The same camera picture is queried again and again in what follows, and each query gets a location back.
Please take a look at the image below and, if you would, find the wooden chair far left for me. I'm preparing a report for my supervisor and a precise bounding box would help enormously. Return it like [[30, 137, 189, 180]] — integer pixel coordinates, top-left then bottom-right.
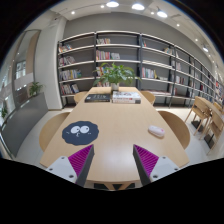
[[74, 91, 87, 104]]

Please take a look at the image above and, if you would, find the dark cartoon-face mouse pad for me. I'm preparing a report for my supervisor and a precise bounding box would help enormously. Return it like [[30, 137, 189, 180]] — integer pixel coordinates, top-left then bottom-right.
[[62, 121, 99, 146]]

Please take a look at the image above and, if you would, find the black book on table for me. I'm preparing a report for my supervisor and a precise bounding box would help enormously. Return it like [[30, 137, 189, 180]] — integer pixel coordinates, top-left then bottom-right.
[[85, 94, 110, 103]]

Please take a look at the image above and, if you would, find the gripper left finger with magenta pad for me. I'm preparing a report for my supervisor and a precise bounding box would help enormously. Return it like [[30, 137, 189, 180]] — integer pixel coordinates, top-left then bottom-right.
[[47, 145, 94, 187]]

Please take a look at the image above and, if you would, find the wooden chair near left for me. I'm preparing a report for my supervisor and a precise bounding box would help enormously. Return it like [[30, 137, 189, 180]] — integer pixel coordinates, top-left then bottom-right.
[[39, 112, 69, 151]]

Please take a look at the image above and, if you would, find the small plant by window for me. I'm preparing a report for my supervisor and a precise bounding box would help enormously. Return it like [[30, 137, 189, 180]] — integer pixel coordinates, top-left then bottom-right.
[[29, 82, 43, 97]]

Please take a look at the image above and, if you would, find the stack of white-red books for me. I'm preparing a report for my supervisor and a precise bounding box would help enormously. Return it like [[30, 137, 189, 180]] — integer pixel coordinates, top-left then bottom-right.
[[112, 91, 141, 104]]

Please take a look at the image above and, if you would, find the wooden chair near right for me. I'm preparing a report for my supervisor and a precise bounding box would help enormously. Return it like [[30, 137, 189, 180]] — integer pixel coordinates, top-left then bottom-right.
[[159, 111, 190, 149]]

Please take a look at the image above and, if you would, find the large grey bookshelf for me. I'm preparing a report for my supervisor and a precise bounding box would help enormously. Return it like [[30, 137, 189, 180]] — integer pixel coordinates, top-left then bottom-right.
[[57, 31, 224, 107]]

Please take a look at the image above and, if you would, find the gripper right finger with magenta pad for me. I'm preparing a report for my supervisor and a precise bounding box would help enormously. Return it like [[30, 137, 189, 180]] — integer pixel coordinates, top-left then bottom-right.
[[133, 145, 179, 186]]

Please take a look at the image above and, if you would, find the green potted plant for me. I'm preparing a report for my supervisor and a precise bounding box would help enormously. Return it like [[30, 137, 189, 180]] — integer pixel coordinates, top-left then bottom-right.
[[93, 63, 140, 91]]

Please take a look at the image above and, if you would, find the wooden slatted chair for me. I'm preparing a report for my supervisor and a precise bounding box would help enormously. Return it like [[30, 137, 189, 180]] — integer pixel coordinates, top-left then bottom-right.
[[186, 96, 210, 134], [204, 106, 224, 151]]

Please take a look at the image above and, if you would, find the white computer mouse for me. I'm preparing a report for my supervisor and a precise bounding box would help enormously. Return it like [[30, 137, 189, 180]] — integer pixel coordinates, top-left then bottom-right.
[[148, 125, 165, 137]]

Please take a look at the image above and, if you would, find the wooden slatted chair far right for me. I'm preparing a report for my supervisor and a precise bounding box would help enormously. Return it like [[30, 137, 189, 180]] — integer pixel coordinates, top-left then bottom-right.
[[204, 106, 224, 151]]

